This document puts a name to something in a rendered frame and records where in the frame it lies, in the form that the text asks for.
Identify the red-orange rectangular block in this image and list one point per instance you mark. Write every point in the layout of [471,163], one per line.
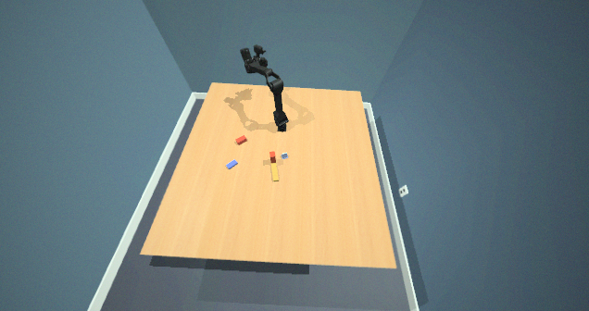
[241,140]

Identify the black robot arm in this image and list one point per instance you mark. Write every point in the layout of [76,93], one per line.
[260,66]

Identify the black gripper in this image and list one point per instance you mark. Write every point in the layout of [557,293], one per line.
[259,50]

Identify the blue flat bar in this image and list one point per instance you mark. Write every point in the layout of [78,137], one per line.
[231,164]

